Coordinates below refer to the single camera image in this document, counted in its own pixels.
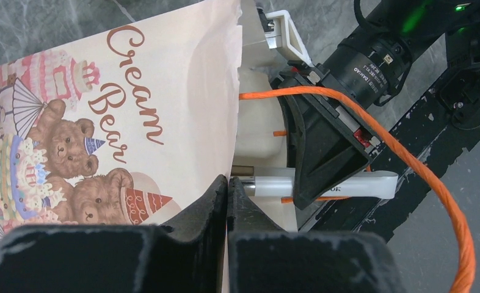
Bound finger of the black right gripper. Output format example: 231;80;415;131
277;94;373;209

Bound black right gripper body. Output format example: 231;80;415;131
321;1;480;129

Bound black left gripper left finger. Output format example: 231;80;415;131
0;175;228;292

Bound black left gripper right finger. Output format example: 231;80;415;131
227;177;405;292

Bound metal kitchen tongs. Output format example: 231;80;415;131
231;165;399;203

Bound beige paper bag orange handles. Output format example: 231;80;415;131
0;1;476;292

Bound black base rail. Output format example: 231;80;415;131
299;71;480;241

